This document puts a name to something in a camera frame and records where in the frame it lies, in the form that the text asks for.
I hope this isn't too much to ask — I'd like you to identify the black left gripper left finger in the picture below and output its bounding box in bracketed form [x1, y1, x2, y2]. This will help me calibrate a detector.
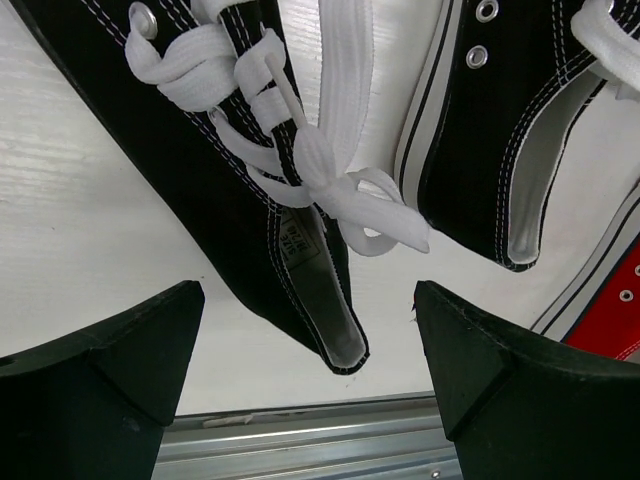
[1, 281, 205, 479]

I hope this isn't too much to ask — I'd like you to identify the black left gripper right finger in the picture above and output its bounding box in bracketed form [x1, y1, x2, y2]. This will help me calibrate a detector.
[414, 281, 639, 479]

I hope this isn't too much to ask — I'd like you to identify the black canvas sneaker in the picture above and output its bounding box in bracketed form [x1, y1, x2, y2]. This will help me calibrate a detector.
[14, 1, 429, 375]
[395, 1, 639, 271]

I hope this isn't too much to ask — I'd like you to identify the red canvas sneaker near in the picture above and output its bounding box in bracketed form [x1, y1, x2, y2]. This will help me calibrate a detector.
[532, 197, 639, 362]

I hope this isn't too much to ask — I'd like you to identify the aluminium table frame rail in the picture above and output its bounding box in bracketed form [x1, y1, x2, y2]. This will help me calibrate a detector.
[152, 394, 462, 480]

